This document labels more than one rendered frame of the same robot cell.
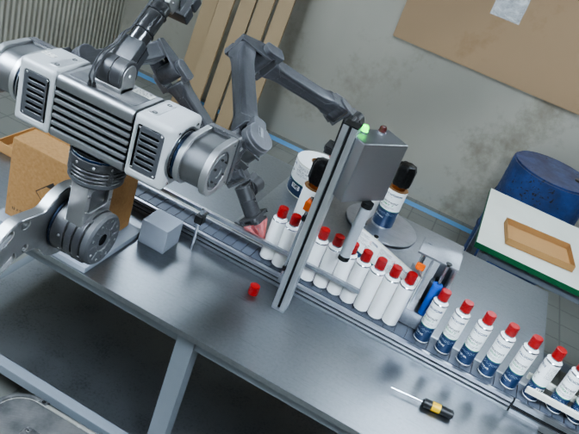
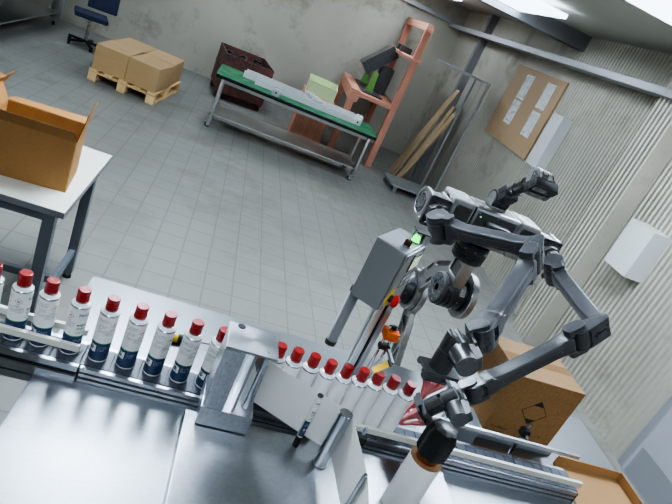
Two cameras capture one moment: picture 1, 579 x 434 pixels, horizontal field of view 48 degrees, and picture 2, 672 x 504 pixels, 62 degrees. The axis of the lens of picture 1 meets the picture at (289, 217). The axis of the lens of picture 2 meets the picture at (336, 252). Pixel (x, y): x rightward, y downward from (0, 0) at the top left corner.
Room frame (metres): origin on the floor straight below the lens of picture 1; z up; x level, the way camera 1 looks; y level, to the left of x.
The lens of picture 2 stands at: (2.96, -0.99, 1.96)
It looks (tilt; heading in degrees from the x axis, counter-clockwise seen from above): 22 degrees down; 151
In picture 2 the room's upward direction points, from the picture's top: 25 degrees clockwise
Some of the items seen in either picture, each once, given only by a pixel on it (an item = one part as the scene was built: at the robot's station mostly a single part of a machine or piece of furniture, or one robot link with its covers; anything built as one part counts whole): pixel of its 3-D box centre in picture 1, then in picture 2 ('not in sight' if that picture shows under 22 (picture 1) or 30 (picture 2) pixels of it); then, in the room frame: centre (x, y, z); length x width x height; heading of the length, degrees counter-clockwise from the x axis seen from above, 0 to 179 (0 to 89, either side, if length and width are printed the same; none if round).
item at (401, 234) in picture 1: (381, 225); not in sight; (2.39, -0.37, 0.89); 0.31 x 0.31 x 0.01
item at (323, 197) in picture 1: (313, 223); (375, 322); (1.69, -0.07, 1.17); 0.04 x 0.04 x 0.67; 77
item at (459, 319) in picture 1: (455, 326); (188, 350); (1.72, -0.61, 0.98); 0.05 x 0.05 x 0.20
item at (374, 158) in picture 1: (364, 164); (389, 268); (1.74, -0.15, 1.38); 0.17 x 0.10 x 0.19; 132
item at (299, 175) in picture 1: (314, 177); not in sight; (2.45, -0.04, 0.95); 0.20 x 0.20 x 0.14
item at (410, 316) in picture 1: (424, 285); (237, 377); (1.84, -0.50, 1.01); 0.14 x 0.13 x 0.26; 77
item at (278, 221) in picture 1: (275, 232); (397, 408); (1.87, 0.03, 0.98); 0.05 x 0.05 x 0.20
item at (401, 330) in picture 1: (287, 273); (354, 429); (1.84, -0.06, 0.86); 1.65 x 0.08 x 0.04; 77
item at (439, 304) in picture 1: (433, 315); (214, 357); (1.74, -0.54, 0.98); 0.05 x 0.05 x 0.20
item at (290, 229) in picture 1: (287, 240); (382, 402); (1.85, -0.02, 0.98); 0.05 x 0.05 x 0.20
